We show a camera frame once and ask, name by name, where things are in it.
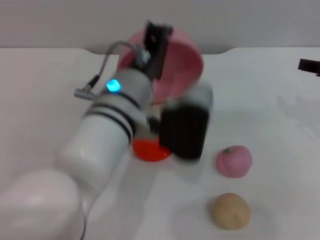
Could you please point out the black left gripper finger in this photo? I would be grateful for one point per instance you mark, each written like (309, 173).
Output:
(158, 28)

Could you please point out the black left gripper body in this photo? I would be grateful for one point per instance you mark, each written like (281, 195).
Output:
(157, 55)

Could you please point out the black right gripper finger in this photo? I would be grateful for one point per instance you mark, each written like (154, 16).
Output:
(310, 66)

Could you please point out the pink plastic bowl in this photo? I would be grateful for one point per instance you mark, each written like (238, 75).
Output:
(182, 65)

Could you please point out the orange squishy toy fruit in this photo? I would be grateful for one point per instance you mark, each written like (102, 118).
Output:
(150, 151)

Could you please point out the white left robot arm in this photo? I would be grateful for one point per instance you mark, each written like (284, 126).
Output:
(105, 135)

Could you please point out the pink toy peach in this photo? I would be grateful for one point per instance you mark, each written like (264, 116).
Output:
(235, 162)

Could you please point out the tan toy potato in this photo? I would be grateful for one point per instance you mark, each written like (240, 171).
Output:
(231, 211)

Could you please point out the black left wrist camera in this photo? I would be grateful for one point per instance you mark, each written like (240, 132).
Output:
(185, 130)

